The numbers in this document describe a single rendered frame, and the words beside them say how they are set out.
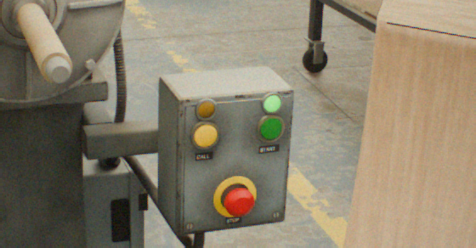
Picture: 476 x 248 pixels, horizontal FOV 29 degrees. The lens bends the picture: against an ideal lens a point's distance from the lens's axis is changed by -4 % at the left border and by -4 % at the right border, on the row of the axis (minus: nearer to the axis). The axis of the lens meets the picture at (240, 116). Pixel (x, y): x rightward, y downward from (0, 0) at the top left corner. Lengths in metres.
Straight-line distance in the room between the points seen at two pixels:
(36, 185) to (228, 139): 0.31
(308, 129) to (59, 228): 2.65
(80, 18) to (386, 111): 0.90
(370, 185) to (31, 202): 1.15
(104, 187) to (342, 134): 2.60
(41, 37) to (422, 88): 0.74
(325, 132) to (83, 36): 2.88
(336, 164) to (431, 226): 3.44
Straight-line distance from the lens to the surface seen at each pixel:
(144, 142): 1.34
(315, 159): 3.75
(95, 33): 1.17
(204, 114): 1.22
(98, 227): 1.50
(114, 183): 1.47
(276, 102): 1.25
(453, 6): 0.29
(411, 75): 0.27
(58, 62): 0.92
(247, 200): 1.27
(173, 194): 1.29
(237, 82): 1.28
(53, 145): 1.38
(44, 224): 1.44
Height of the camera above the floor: 1.57
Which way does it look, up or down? 22 degrees down
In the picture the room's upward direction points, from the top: 3 degrees clockwise
